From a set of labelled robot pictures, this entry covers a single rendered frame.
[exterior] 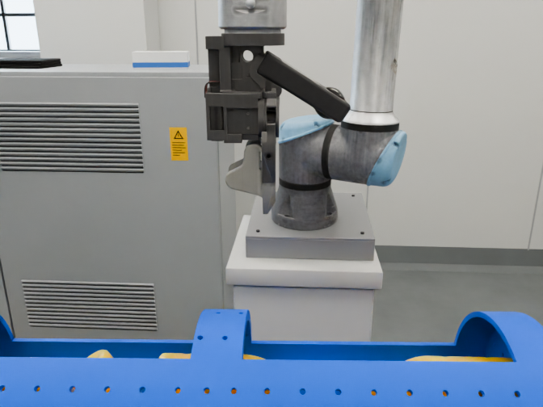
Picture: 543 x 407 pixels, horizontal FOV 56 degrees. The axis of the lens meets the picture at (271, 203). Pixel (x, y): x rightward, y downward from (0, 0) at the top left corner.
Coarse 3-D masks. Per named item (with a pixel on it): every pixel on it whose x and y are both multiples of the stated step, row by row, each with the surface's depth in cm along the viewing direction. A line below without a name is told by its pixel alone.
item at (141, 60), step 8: (136, 56) 222; (144, 56) 222; (152, 56) 222; (160, 56) 223; (168, 56) 223; (176, 56) 223; (184, 56) 223; (136, 64) 223; (144, 64) 223; (152, 64) 223; (160, 64) 224; (168, 64) 224; (176, 64) 224; (184, 64) 224
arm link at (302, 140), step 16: (288, 128) 104; (304, 128) 103; (320, 128) 103; (288, 144) 105; (304, 144) 104; (320, 144) 102; (288, 160) 106; (304, 160) 105; (320, 160) 103; (288, 176) 108; (304, 176) 106; (320, 176) 107
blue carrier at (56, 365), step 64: (0, 320) 82; (512, 320) 70; (0, 384) 61; (64, 384) 61; (128, 384) 61; (192, 384) 61; (256, 384) 61; (320, 384) 61; (384, 384) 61; (448, 384) 61; (512, 384) 61
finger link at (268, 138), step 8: (272, 112) 57; (272, 120) 56; (272, 128) 55; (264, 136) 56; (272, 136) 56; (264, 144) 56; (272, 144) 56; (264, 152) 56; (272, 152) 56; (264, 160) 57; (272, 160) 56; (264, 168) 58; (272, 168) 57; (264, 176) 58; (272, 176) 58
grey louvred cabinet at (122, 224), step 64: (64, 64) 261; (0, 128) 221; (64, 128) 219; (128, 128) 218; (192, 128) 216; (0, 192) 231; (64, 192) 229; (128, 192) 227; (192, 192) 225; (0, 256) 242; (64, 256) 240; (128, 256) 238; (192, 256) 236; (64, 320) 251; (128, 320) 248; (192, 320) 247
